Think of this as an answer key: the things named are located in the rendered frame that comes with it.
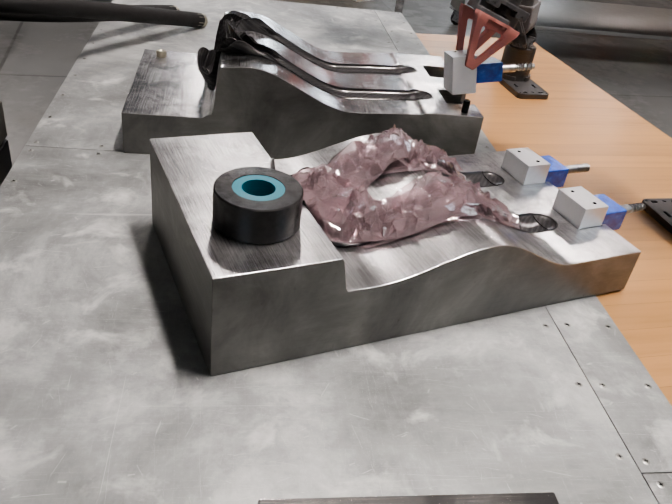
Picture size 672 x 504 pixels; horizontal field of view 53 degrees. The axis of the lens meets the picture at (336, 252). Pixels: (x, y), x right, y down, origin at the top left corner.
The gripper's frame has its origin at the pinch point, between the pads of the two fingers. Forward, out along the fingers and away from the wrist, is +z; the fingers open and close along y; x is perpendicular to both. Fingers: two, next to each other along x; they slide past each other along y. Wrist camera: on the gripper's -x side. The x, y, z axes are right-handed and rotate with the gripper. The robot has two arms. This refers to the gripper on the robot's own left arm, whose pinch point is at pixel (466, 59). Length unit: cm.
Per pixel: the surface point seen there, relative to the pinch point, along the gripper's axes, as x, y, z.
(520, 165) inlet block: 7.0, 18.0, 7.8
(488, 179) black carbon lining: 4.4, 17.5, 11.3
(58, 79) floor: -89, -230, 100
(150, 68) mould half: -41.0, -10.0, 22.9
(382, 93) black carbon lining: -8.6, -1.3, 9.9
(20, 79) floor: -104, -226, 106
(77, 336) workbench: -36, 43, 36
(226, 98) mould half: -29.8, 7.2, 18.1
